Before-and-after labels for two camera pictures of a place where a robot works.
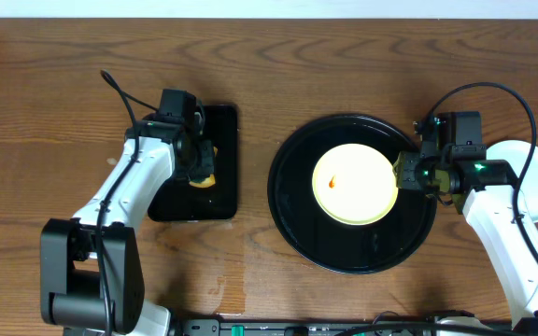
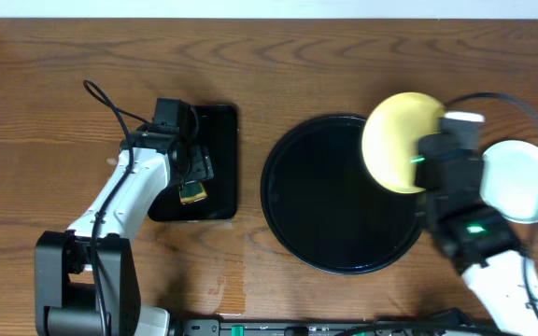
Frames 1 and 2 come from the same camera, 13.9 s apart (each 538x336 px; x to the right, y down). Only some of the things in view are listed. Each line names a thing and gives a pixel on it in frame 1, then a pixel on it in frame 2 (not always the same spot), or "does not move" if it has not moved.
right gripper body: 420,173 -> 422,180
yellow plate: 354,184 -> 390,138
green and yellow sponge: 207,183 -> 191,191
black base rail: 352,327 does not move
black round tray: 319,240 does not move
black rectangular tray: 180,201 does not move
